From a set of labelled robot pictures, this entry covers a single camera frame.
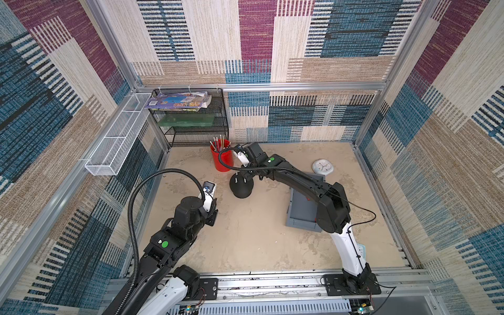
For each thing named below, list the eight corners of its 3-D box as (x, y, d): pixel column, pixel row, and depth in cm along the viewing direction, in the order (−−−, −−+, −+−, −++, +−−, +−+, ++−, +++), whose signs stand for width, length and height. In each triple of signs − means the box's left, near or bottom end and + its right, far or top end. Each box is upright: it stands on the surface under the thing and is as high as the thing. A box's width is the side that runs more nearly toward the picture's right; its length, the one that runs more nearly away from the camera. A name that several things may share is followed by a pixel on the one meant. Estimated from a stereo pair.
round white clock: (314, 175, 108) (315, 172, 106) (310, 162, 114) (312, 159, 112) (333, 175, 108) (335, 172, 106) (329, 162, 114) (330, 159, 112)
